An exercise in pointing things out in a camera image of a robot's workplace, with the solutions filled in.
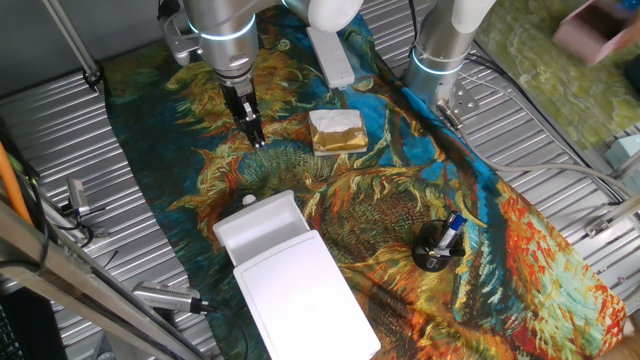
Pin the white power strip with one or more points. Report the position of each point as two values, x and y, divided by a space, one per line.
331 57

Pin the aluminium frame bar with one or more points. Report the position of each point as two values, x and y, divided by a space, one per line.
75 280

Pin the black pen holder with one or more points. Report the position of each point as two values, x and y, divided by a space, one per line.
425 250

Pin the sunflower painting tablecloth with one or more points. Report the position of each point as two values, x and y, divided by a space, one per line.
380 200

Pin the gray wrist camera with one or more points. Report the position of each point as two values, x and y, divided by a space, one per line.
177 45

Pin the silver camera on mount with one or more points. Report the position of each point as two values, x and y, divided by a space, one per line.
78 196

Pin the light blue box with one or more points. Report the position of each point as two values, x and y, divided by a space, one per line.
622 152

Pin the gold and white tissue box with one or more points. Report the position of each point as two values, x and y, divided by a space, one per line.
337 132

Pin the blue capped marker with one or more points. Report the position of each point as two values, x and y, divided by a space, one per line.
452 230

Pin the gray tripod pole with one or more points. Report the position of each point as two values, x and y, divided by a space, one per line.
72 42

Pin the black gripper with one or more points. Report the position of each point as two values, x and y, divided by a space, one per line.
240 102

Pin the green patterned cloth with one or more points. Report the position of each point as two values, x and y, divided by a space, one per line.
550 85

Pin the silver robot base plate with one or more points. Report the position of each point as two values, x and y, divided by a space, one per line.
465 100

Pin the pink box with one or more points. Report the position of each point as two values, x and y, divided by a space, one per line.
592 30

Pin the white plastic drawer with knob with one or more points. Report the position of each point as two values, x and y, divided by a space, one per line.
260 225

